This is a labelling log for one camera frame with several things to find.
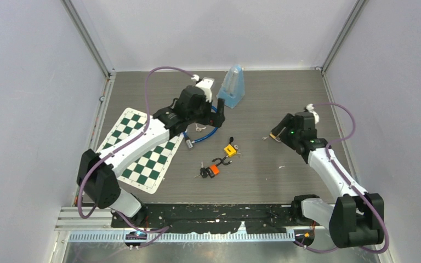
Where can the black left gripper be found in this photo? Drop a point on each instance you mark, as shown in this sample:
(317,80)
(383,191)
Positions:
(212,119)

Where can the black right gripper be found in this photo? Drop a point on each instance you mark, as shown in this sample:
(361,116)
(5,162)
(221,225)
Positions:
(288,120)

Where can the brass padlock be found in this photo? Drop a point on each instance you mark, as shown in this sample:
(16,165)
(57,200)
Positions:
(276,138)

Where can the small silver keys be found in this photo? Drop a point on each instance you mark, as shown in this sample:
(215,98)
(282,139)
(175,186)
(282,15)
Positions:
(198,128)

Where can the yellow padlock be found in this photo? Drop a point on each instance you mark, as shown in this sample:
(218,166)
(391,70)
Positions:
(230,151)

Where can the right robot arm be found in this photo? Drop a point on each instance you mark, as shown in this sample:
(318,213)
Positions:
(356,219)

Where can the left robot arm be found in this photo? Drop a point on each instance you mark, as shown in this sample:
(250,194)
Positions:
(98,172)

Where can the black headed key bunch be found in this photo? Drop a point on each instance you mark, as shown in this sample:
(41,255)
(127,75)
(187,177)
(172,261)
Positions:
(203,171)

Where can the blue translucent metronome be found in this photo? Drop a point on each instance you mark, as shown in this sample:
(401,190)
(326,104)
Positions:
(232,89)

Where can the orange black padlock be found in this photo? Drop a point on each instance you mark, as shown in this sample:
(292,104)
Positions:
(213,169)

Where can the green white chessboard mat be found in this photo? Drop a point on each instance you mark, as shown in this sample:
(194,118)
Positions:
(143,163)

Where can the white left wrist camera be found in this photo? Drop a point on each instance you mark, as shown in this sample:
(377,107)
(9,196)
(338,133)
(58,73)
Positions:
(205,84)

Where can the slotted cable duct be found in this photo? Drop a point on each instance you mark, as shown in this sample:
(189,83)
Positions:
(133,236)

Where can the aluminium corner post right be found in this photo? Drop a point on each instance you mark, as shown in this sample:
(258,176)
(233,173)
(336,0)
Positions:
(347,27)

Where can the aluminium corner post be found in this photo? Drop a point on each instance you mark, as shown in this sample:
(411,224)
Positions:
(79,22)
(347,27)

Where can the aluminium corner post left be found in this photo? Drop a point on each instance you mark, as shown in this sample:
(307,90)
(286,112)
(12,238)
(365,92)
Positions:
(79,22)

